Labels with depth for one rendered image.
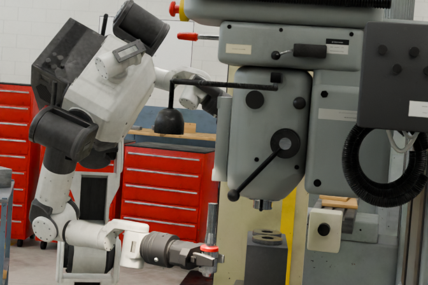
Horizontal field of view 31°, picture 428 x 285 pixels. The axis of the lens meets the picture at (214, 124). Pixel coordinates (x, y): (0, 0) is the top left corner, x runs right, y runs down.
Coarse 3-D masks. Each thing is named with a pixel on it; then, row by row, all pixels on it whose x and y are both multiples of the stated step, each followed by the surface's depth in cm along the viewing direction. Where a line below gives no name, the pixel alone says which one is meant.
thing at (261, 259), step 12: (252, 240) 229; (264, 240) 225; (276, 240) 226; (252, 252) 223; (264, 252) 223; (276, 252) 223; (252, 264) 224; (264, 264) 223; (276, 264) 223; (252, 276) 224; (264, 276) 224; (276, 276) 223
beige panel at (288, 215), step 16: (304, 176) 362; (224, 192) 368; (304, 192) 363; (224, 208) 368; (240, 208) 367; (272, 208) 365; (288, 208) 364; (304, 208) 363; (224, 224) 369; (240, 224) 368; (256, 224) 366; (272, 224) 365; (288, 224) 364; (304, 224) 363; (224, 240) 369; (240, 240) 368; (288, 240) 364; (304, 240) 364; (240, 256) 368; (288, 256) 365; (224, 272) 370; (240, 272) 369; (288, 272) 365
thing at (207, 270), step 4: (200, 252) 199; (204, 252) 198; (208, 252) 197; (212, 252) 198; (216, 252) 198; (212, 256) 198; (216, 256) 198; (216, 260) 199; (216, 264) 199; (200, 268) 199; (204, 268) 198; (208, 268) 198; (212, 268) 198; (216, 268) 199; (204, 272) 198; (208, 272) 198; (212, 272) 198
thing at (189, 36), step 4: (180, 32) 203; (184, 32) 203; (188, 32) 203; (192, 32) 203; (196, 32) 203; (180, 36) 203; (184, 36) 203; (188, 36) 202; (192, 36) 202; (196, 36) 202; (200, 36) 203; (204, 36) 202; (208, 36) 202; (212, 36) 202; (216, 36) 202; (188, 40) 203; (192, 40) 203; (196, 40) 203; (216, 40) 202
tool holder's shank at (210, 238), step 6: (210, 204) 198; (216, 204) 198; (210, 210) 198; (216, 210) 198; (210, 216) 198; (216, 216) 199; (210, 222) 198; (216, 222) 199; (210, 228) 198; (210, 234) 198; (204, 240) 199; (210, 240) 198; (210, 246) 199
